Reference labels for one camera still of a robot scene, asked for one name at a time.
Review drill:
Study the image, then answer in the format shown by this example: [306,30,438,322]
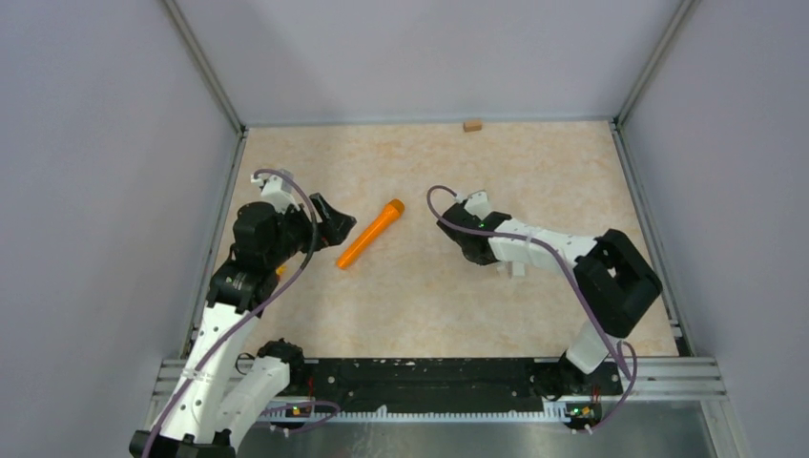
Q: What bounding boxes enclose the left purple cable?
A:
[139,168,342,458]

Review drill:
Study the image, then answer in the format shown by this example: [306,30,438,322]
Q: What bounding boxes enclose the white slotted cable duct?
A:
[258,401,600,426]

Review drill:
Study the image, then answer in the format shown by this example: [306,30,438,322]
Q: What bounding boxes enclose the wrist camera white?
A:
[251,169,297,214]
[455,190,492,219]

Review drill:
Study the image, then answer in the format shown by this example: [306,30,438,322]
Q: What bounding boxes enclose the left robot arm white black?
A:
[129,193,356,457]

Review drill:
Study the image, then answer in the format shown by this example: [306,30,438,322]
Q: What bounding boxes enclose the small brown wooden block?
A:
[462,119,483,133]

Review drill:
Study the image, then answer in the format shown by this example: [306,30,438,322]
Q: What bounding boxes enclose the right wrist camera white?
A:
[455,190,492,219]

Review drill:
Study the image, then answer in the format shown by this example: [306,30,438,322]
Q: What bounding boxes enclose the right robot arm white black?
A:
[437,205,662,393]

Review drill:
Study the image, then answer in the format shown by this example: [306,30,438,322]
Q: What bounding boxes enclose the purple cable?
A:
[425,184,639,431]
[139,168,342,458]

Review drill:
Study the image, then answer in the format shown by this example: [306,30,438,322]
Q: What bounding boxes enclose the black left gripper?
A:
[265,192,355,267]

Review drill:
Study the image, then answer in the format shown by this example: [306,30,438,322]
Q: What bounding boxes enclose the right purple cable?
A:
[425,184,639,431]

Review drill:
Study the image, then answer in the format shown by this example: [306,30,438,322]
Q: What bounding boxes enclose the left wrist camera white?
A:
[251,169,297,214]

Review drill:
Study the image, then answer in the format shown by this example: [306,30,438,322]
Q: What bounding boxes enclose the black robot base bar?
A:
[281,358,624,414]

